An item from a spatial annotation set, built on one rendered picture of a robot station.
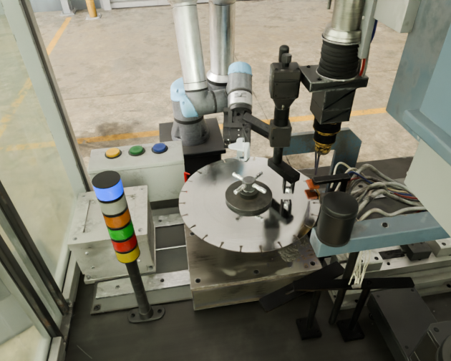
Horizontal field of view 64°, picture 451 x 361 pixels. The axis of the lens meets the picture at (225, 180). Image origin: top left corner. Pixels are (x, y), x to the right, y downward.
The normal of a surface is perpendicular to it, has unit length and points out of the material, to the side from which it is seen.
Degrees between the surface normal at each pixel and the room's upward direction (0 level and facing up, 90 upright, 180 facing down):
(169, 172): 90
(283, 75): 90
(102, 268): 90
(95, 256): 90
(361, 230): 0
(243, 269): 0
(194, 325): 0
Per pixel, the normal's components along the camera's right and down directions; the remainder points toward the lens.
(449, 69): -0.86, 0.33
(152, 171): 0.16, 0.62
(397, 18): -0.99, 0.12
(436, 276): -0.02, -0.77
